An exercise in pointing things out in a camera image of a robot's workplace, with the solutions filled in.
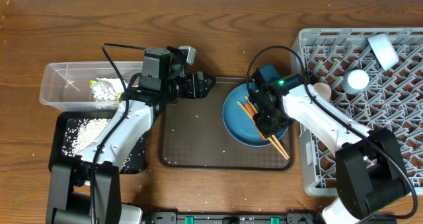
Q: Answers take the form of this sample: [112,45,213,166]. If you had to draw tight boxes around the dark blue plate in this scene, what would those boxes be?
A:
[222,83,271,147]

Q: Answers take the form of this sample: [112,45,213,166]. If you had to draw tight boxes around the wooden chopstick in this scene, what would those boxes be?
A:
[245,96,289,160]
[237,100,289,160]

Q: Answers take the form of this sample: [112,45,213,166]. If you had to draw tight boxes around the pink cup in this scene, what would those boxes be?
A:
[313,83,332,103]

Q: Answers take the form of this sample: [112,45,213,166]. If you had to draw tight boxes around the yellow snack wrapper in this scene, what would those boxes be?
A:
[90,78,124,102]

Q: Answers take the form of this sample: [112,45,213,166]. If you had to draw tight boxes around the light blue cup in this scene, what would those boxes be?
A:
[341,69,369,94]

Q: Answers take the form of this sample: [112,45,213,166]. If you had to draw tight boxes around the pile of white rice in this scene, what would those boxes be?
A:
[61,118,148,174]

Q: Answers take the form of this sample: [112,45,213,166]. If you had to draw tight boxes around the light blue rice bowl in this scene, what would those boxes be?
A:
[367,34,399,71]

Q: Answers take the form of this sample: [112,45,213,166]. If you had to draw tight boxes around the brown sausage piece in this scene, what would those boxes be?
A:
[245,101,266,140]

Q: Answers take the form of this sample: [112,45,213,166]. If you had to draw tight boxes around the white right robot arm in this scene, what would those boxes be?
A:
[248,64,411,223]

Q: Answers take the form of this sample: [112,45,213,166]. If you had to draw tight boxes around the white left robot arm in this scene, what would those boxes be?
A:
[46,46,216,223]

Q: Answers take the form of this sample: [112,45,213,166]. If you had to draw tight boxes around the grey dishwasher rack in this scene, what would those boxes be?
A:
[292,28,422,195]

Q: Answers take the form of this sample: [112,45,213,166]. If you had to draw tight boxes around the clear plastic waste bin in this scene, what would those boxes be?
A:
[38,61,146,112]

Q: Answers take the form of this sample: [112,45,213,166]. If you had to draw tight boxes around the black waste tray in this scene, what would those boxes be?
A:
[48,110,148,174]

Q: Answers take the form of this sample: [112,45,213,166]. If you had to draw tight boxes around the brown serving tray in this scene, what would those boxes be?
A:
[159,77,295,172]

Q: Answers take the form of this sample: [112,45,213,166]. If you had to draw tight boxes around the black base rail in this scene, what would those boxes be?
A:
[141,212,324,224]

